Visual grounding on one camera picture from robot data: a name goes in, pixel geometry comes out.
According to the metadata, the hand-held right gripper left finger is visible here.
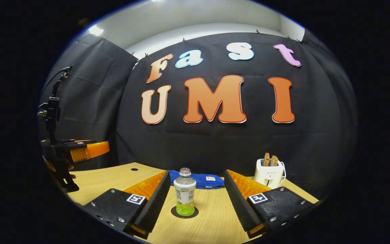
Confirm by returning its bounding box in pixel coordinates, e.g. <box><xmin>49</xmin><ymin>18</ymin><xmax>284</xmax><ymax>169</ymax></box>
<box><xmin>83</xmin><ymin>170</ymin><xmax>172</xmax><ymax>239</ymax></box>

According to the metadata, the white toaster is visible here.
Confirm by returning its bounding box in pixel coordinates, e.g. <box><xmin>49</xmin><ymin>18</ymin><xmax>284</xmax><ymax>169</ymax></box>
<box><xmin>253</xmin><ymin>159</ymin><xmax>286</xmax><ymax>189</ymax></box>

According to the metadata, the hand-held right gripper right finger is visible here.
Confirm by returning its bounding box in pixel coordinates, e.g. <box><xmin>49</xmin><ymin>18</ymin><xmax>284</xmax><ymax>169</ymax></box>
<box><xmin>224</xmin><ymin>169</ymin><xmax>319</xmax><ymax>239</ymax></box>

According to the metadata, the black backdrop cloth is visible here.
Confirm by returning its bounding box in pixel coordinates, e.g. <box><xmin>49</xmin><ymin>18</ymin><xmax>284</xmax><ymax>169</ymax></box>
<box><xmin>41</xmin><ymin>30</ymin><xmax>358</xmax><ymax>200</ymax></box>

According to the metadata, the clear green-label water bottle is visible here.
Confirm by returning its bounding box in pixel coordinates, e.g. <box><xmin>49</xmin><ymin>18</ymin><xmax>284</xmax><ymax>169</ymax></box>
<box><xmin>174</xmin><ymin>167</ymin><xmax>197</xmax><ymax>217</ymax></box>

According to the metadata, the blue towel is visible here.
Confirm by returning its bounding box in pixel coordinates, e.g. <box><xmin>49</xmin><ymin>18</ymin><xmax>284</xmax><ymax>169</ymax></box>
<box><xmin>168</xmin><ymin>170</ymin><xmax>225</xmax><ymax>189</ymax></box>

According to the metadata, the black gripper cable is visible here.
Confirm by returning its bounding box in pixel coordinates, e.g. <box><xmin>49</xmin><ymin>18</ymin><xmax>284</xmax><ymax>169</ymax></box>
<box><xmin>40</xmin><ymin>66</ymin><xmax>72</xmax><ymax>97</ymax></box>

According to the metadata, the dark round coaster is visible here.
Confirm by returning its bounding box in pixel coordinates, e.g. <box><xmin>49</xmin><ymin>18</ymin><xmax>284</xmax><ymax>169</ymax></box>
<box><xmin>171</xmin><ymin>206</ymin><xmax>199</xmax><ymax>219</ymax></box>

